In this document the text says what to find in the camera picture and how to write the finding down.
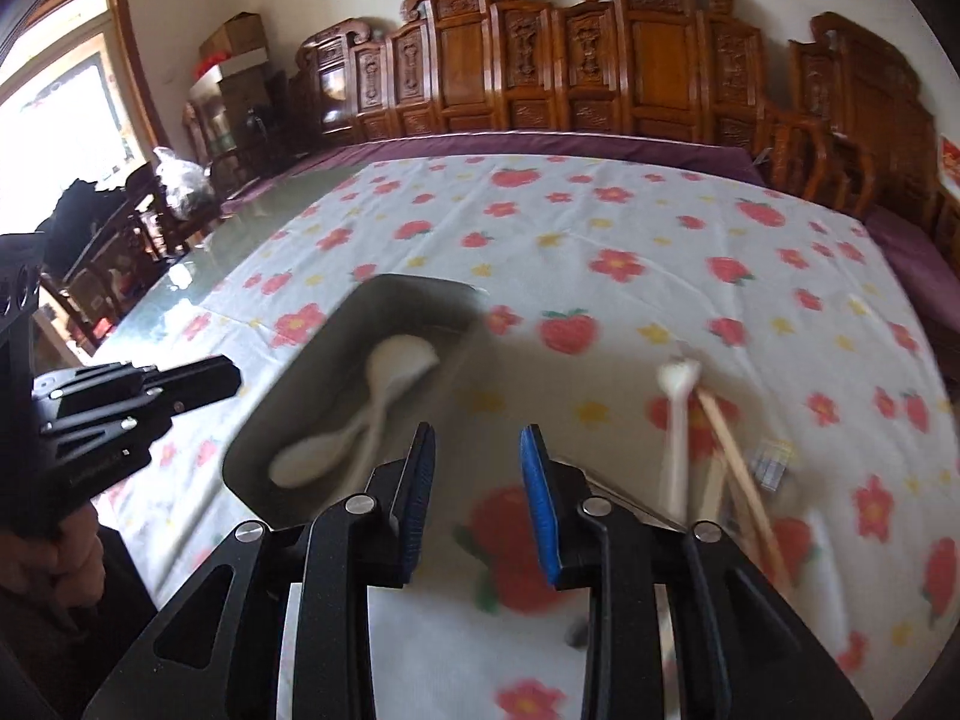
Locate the dark wooden dining chair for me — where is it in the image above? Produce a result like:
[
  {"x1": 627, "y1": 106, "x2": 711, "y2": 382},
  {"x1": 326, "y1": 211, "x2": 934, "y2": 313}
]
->
[{"x1": 37, "y1": 172, "x2": 226, "y2": 357}]

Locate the wooden chopstick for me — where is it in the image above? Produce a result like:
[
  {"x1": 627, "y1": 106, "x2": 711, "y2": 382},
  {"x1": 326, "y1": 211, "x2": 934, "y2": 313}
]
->
[{"x1": 696, "y1": 388, "x2": 792, "y2": 590}]

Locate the short purple seat cushion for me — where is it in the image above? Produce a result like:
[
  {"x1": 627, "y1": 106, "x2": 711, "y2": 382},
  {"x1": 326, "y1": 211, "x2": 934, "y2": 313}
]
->
[{"x1": 862, "y1": 206, "x2": 960, "y2": 350}]

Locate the long purple seat cushion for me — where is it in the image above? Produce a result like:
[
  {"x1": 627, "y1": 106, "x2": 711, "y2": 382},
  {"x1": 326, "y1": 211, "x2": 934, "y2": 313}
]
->
[{"x1": 221, "y1": 131, "x2": 766, "y2": 200}]

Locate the brown cardboard box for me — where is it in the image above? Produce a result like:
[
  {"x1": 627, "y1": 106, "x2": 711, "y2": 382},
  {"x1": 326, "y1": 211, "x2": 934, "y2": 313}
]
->
[{"x1": 197, "y1": 11, "x2": 269, "y2": 61}]

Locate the wood framed window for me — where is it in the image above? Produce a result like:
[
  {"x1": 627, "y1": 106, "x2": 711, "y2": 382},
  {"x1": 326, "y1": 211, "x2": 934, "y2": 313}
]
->
[{"x1": 0, "y1": 0, "x2": 170, "y2": 211}]

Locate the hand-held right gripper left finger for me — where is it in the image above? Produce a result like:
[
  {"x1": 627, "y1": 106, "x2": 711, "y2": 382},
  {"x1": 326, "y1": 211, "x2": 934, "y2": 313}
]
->
[{"x1": 82, "y1": 422, "x2": 437, "y2": 720}]

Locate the white plastic spoon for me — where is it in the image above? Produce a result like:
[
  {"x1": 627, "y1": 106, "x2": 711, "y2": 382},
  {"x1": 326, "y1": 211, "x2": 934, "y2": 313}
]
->
[
  {"x1": 341, "y1": 336, "x2": 441, "y2": 488},
  {"x1": 268, "y1": 397, "x2": 395, "y2": 488},
  {"x1": 656, "y1": 358, "x2": 704, "y2": 533}
]

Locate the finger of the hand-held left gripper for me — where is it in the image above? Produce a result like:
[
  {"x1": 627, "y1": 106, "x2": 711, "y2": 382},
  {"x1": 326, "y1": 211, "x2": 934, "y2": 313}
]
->
[
  {"x1": 30, "y1": 355, "x2": 242, "y2": 421},
  {"x1": 41, "y1": 406, "x2": 188, "y2": 470}
]

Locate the rectangular metal tray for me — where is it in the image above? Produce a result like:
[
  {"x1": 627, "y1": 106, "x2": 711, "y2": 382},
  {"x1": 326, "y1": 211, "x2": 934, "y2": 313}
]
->
[{"x1": 223, "y1": 274, "x2": 481, "y2": 533}]

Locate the black cloth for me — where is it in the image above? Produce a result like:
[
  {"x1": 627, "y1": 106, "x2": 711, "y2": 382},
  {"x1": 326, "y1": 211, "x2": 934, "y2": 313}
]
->
[{"x1": 56, "y1": 176, "x2": 151, "y2": 241}]

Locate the person's left hand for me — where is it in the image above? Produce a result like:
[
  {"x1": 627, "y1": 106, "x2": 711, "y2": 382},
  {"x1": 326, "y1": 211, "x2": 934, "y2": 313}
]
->
[{"x1": 0, "y1": 499, "x2": 107, "y2": 631}]

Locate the dark shelf unit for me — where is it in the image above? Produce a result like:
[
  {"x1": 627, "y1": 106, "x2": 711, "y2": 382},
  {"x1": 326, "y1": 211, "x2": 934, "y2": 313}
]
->
[{"x1": 187, "y1": 71, "x2": 293, "y2": 181}]

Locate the carved wooden chair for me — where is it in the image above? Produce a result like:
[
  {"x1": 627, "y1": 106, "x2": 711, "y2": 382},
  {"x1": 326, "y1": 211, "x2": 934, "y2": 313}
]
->
[
  {"x1": 769, "y1": 11, "x2": 960, "y2": 271},
  {"x1": 289, "y1": 17, "x2": 392, "y2": 147},
  {"x1": 386, "y1": 0, "x2": 560, "y2": 140},
  {"x1": 555, "y1": 0, "x2": 773, "y2": 147}
]

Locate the person's dark clothing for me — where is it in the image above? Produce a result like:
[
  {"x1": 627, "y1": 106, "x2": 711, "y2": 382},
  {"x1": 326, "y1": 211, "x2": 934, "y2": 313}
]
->
[{"x1": 0, "y1": 525, "x2": 162, "y2": 720}]

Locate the grey plastic bag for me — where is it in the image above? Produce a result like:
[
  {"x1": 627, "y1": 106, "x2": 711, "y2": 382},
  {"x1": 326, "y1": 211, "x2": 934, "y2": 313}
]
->
[{"x1": 154, "y1": 146, "x2": 215, "y2": 220}]

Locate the small clear plastic packet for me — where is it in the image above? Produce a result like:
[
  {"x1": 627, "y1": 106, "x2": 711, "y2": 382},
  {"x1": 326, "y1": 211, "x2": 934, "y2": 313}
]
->
[{"x1": 752, "y1": 441, "x2": 797, "y2": 494}]

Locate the white box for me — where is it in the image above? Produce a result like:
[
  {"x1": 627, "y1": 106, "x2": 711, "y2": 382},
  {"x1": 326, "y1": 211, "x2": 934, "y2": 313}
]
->
[{"x1": 193, "y1": 47, "x2": 271, "y2": 87}]

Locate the strawberry flower print tablecloth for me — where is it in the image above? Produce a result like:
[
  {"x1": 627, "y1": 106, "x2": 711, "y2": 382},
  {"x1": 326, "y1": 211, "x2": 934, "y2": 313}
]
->
[{"x1": 97, "y1": 154, "x2": 950, "y2": 720}]

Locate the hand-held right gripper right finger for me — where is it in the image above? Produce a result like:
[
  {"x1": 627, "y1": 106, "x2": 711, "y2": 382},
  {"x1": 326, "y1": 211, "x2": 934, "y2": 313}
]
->
[{"x1": 520, "y1": 424, "x2": 875, "y2": 720}]

